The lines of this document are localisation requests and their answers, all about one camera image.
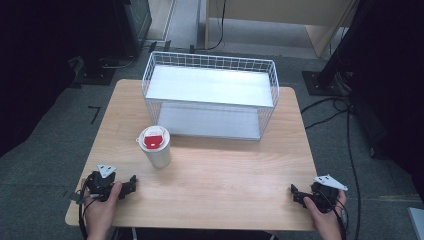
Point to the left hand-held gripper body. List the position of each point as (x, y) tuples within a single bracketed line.
[(100, 186)]

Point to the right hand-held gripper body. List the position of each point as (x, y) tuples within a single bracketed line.
[(325, 196)]

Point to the white cup with red lid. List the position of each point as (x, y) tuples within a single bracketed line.
[(156, 150)]

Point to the person's right hand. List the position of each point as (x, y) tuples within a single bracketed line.
[(328, 220)]

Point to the person's left hand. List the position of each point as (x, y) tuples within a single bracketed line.
[(100, 213)]

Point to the person's dark clothing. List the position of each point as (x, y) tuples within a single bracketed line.
[(200, 235)]

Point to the black flat stand base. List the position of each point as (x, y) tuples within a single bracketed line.
[(95, 75)]

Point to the dark curtain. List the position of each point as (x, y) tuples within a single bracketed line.
[(396, 83)]

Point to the dark cabinet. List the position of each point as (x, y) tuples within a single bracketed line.
[(135, 23)]

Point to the light wooden furniture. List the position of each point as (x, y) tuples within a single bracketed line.
[(283, 10)]

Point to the black stand with base plate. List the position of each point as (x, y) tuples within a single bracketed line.
[(328, 75)]

